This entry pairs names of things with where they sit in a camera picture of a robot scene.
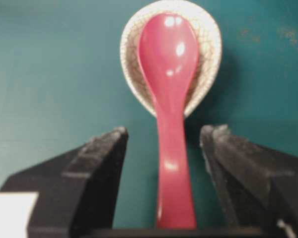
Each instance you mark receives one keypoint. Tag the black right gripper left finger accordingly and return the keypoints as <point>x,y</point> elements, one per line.
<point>77,190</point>

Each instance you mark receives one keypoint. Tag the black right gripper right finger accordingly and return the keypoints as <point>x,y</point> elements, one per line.
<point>257,186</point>

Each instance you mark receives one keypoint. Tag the red plastic soup spoon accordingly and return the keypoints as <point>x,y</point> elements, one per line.
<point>167,55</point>

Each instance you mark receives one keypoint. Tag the speckled ceramic spoon rest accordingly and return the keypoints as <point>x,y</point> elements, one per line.
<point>210,49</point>

